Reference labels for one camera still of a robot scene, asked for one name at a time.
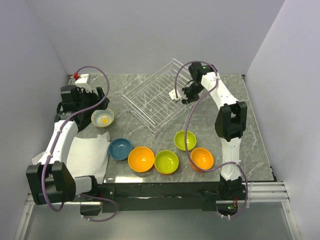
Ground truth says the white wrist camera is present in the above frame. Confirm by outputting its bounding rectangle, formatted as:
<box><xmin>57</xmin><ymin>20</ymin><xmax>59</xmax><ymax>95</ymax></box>
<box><xmin>73</xmin><ymin>72</ymin><xmax>92</xmax><ymax>92</ymax></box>
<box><xmin>169</xmin><ymin>89</ymin><xmax>187</xmax><ymax>102</ymax></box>

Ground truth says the patterned white blue bowl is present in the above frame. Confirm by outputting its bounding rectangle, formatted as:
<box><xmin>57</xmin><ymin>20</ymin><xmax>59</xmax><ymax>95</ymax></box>
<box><xmin>91</xmin><ymin>108</ymin><xmax>115</xmax><ymax>128</ymax></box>

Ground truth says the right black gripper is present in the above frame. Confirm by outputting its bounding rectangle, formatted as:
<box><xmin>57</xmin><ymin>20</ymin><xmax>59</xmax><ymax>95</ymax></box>
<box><xmin>179</xmin><ymin>82</ymin><xmax>204</xmax><ymax>106</ymax></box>

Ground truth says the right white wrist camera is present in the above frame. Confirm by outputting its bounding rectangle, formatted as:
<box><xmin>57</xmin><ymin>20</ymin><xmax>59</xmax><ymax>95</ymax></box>
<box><xmin>169</xmin><ymin>89</ymin><xmax>187</xmax><ymax>102</ymax></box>

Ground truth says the dark blue bowl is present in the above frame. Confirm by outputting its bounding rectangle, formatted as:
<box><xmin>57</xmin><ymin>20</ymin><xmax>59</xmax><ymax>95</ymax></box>
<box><xmin>108</xmin><ymin>138</ymin><xmax>133</xmax><ymax>161</ymax></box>

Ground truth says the white wire dish rack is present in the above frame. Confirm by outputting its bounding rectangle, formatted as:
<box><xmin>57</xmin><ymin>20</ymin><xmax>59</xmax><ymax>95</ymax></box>
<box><xmin>122</xmin><ymin>59</ymin><xmax>191</xmax><ymax>136</ymax></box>

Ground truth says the aluminium rail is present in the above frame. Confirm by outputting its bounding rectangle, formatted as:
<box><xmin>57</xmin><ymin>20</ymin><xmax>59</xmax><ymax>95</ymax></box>
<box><xmin>24</xmin><ymin>181</ymin><xmax>291</xmax><ymax>206</ymax></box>

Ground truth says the white paper towel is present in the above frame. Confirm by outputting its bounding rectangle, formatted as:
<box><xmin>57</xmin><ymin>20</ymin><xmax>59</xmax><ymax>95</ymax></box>
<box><xmin>32</xmin><ymin>132</ymin><xmax>110</xmax><ymax>185</ymax></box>

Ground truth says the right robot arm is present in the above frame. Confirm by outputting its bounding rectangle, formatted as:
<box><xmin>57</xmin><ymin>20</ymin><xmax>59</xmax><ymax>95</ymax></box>
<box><xmin>180</xmin><ymin>60</ymin><xmax>248</xmax><ymax>200</ymax></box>

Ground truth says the large orange bowl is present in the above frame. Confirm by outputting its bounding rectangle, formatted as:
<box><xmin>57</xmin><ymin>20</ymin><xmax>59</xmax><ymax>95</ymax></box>
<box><xmin>128</xmin><ymin>146</ymin><xmax>155</xmax><ymax>173</ymax></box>

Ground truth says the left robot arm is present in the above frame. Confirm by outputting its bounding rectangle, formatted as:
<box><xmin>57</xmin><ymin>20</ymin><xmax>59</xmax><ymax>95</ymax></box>
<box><xmin>26</xmin><ymin>84</ymin><xmax>110</xmax><ymax>205</ymax></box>

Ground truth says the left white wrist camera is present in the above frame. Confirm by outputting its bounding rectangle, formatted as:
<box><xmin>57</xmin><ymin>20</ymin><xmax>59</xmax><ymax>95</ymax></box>
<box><xmin>73</xmin><ymin>72</ymin><xmax>92</xmax><ymax>92</ymax></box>

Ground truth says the right orange bowl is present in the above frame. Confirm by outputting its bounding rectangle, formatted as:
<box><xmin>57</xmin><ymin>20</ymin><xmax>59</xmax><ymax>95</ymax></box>
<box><xmin>190</xmin><ymin>147</ymin><xmax>214</xmax><ymax>170</ymax></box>

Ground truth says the black base frame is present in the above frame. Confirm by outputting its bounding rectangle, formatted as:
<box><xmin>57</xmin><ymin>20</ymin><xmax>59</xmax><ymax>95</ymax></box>
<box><xmin>69</xmin><ymin>181</ymin><xmax>249</xmax><ymax>218</ymax></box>

